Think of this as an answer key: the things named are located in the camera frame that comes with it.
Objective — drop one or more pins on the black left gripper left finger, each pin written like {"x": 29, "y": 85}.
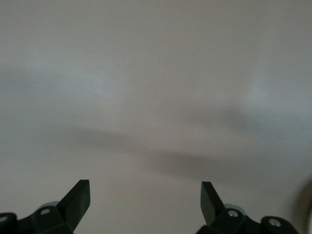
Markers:
{"x": 73, "y": 204}

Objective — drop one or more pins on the white bowl plate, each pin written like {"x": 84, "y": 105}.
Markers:
{"x": 146, "y": 73}

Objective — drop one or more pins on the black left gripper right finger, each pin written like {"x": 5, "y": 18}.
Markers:
{"x": 209, "y": 204}

